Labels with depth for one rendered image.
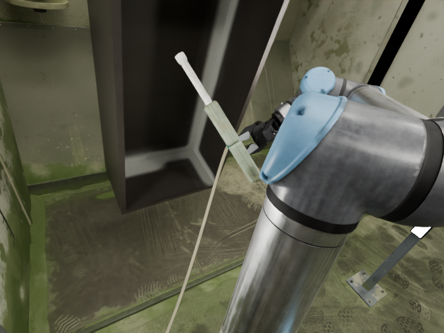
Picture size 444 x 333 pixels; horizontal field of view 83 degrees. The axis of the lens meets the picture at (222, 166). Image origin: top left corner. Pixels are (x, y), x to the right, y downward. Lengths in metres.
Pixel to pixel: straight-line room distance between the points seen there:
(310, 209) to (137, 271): 1.55
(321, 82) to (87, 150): 1.84
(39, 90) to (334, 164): 2.19
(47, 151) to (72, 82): 0.55
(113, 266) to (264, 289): 1.50
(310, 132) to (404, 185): 0.10
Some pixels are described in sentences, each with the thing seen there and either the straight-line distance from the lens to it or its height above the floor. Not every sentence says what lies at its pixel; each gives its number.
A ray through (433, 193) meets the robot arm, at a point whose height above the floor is 1.43.
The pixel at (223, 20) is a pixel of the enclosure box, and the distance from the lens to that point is 1.39.
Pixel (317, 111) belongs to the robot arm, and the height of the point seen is 1.47.
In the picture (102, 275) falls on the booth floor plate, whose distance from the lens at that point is 1.79.
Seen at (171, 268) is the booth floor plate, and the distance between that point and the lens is 1.76.
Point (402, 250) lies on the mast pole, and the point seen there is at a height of 0.46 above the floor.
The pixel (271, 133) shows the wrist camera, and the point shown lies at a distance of 0.83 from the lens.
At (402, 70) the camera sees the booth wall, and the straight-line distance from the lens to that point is 2.58.
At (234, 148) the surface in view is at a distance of 0.85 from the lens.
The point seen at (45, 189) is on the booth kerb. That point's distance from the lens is 2.31.
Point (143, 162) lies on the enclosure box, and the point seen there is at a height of 0.53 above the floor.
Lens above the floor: 1.56
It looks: 36 degrees down
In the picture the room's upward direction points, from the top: 11 degrees clockwise
